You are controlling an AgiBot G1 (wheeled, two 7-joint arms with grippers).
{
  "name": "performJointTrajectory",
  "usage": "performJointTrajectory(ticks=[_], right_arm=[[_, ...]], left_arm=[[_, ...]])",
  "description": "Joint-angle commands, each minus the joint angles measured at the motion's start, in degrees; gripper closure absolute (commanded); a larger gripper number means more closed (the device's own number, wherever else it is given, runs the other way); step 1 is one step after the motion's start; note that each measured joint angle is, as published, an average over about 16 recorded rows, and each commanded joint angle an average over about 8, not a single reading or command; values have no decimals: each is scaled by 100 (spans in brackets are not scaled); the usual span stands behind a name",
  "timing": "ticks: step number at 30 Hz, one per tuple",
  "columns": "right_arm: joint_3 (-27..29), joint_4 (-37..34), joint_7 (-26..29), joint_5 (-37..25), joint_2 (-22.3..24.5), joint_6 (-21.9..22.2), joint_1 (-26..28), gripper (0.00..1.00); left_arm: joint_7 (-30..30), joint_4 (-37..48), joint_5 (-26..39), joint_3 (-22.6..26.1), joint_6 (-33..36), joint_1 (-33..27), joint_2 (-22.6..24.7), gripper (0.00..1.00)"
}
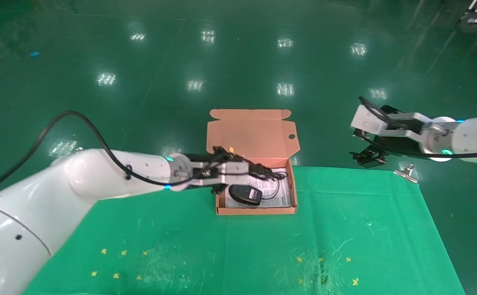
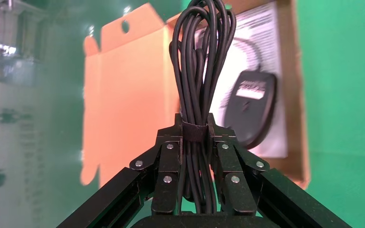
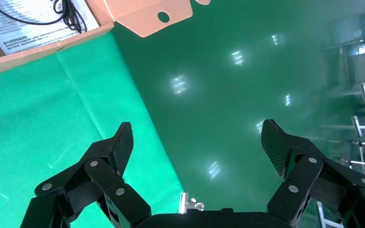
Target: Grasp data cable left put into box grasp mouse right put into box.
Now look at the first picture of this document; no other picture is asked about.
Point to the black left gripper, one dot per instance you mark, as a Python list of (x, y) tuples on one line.
[(209, 158)]

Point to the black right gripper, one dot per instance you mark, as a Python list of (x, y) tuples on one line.
[(398, 145)]

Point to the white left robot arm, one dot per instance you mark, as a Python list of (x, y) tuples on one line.
[(58, 196)]

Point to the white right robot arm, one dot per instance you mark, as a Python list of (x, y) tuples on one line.
[(476, 139)]

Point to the orange cardboard box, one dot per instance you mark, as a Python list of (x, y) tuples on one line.
[(250, 135)]

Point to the metal binder clip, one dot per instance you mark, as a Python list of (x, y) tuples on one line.
[(406, 174)]

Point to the white printed leaflet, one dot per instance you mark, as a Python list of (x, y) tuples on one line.
[(285, 200)]

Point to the green cloth mat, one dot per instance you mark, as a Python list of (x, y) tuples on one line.
[(263, 254)]

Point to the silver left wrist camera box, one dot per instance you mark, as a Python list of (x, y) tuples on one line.
[(236, 172)]

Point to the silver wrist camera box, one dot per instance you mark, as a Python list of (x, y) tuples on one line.
[(236, 172), (365, 121)]

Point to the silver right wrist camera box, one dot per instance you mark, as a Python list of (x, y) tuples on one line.
[(365, 121)]

